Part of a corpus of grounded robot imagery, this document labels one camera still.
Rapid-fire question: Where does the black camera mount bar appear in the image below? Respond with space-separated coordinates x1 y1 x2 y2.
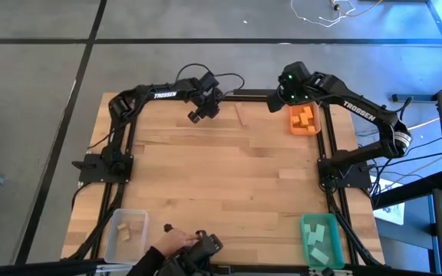
233 88 279 97

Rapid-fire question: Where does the white floor cable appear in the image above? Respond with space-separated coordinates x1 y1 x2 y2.
290 0 357 28

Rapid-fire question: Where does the orange plastic bin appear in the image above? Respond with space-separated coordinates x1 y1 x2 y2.
288 101 322 136

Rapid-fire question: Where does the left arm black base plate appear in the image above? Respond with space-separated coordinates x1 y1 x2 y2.
71 153 134 184

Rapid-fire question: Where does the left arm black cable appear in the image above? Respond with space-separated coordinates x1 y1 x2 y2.
173 62 246 97

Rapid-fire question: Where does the white paper sheet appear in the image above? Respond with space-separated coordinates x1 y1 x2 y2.
372 178 406 226

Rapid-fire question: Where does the black handheld device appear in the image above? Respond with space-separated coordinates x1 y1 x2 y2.
159 224 225 276

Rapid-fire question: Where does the black stand foot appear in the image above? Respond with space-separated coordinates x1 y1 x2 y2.
392 74 442 104

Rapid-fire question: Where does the silver corner bracket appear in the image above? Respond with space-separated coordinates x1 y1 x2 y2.
96 263 140 273
308 268 355 276

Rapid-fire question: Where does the black gantry crossbar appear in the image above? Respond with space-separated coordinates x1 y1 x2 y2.
0 258 442 276

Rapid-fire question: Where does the person's hand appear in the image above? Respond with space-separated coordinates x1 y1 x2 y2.
152 228 200 258

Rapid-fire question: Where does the black floor bar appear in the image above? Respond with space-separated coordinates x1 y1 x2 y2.
372 170 442 210

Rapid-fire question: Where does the person's forearm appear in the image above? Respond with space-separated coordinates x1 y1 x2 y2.
127 246 168 276

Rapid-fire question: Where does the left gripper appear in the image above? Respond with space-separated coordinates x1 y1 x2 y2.
187 71 225 124

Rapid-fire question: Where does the green plastic bin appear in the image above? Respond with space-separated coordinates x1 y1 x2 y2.
299 212 346 269

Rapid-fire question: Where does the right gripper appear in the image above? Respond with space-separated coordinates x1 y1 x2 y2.
266 61 322 114

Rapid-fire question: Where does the black floor cable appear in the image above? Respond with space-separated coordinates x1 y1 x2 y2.
378 151 442 169
372 136 442 160

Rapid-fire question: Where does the yellow floor cable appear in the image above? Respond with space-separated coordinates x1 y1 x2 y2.
408 117 441 131

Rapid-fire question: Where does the clear plastic bin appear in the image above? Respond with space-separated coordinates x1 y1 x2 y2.
103 208 150 265

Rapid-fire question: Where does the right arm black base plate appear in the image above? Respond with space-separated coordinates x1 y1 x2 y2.
318 156 372 189

